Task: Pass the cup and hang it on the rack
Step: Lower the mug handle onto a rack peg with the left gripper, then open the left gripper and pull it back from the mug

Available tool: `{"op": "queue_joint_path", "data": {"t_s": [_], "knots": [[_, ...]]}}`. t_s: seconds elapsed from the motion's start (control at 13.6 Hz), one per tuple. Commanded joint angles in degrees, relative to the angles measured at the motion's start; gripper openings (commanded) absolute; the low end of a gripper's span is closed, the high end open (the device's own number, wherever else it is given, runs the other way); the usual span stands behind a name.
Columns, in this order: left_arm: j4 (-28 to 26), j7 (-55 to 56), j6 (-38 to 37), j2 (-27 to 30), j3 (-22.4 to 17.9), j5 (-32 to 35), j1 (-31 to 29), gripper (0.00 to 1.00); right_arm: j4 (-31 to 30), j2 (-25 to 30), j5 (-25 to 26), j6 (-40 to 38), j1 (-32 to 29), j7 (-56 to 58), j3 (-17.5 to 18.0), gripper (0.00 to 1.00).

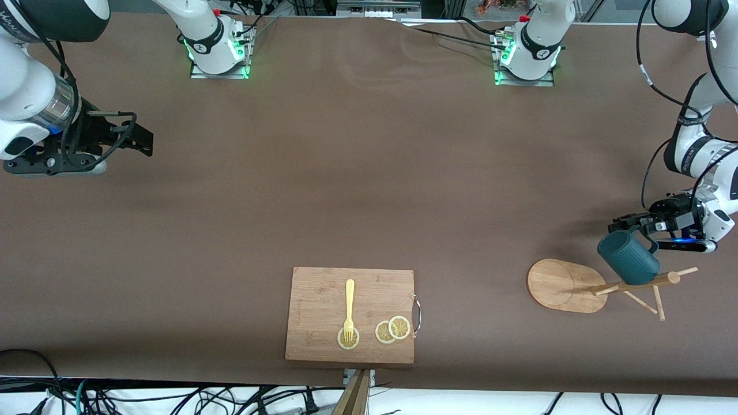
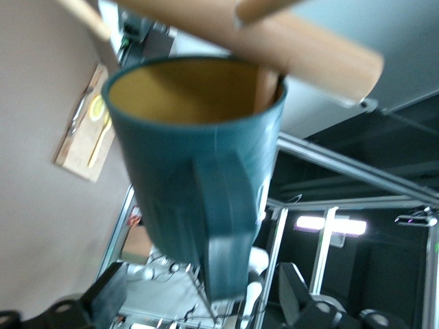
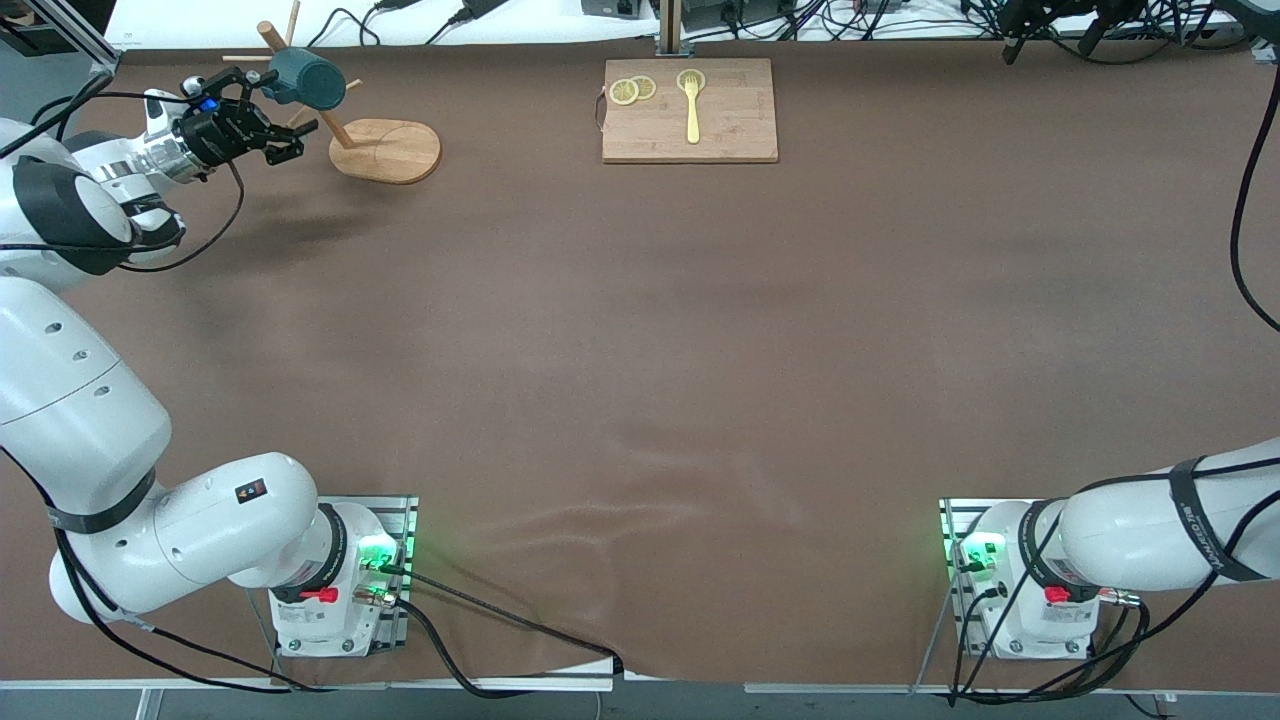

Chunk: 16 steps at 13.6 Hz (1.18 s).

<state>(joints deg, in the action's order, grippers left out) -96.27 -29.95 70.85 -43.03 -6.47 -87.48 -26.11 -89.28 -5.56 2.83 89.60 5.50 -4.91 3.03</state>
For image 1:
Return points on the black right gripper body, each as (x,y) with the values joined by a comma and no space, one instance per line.
(97,128)

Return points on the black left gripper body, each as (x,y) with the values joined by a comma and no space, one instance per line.
(673,218)

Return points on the teal mug yellow inside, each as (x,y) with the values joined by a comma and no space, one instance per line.
(631,262)

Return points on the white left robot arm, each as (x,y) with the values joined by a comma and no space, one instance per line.
(539,34)

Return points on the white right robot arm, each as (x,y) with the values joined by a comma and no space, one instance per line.
(202,29)

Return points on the wooden cup rack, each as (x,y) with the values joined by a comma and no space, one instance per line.
(562,285)

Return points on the brown table cover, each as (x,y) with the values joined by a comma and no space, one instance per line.
(369,173)

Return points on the bamboo cutting board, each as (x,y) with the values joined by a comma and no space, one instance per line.
(323,311)

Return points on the lemon slice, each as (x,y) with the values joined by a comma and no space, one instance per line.
(341,343)
(399,327)
(380,334)

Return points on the yellow plastic fork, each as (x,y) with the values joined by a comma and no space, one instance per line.
(349,300)

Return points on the white power strip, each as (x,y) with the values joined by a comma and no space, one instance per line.
(375,10)

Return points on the small metal bracket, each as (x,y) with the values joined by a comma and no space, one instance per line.
(347,376)

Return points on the wooden post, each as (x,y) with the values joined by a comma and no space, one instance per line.
(354,400)

